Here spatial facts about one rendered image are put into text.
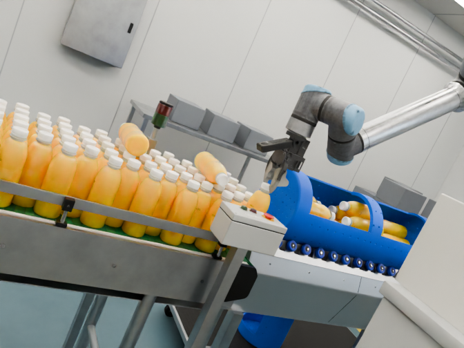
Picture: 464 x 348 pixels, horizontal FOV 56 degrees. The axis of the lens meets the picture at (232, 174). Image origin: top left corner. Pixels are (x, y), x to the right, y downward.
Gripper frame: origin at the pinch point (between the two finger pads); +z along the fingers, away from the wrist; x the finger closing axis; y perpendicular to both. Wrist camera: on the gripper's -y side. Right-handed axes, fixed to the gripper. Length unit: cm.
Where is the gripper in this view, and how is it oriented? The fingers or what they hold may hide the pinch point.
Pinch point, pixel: (266, 186)
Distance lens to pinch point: 147.8
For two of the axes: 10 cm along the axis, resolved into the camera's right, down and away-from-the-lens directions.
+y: 8.3, 2.8, 4.9
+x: -3.9, -3.4, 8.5
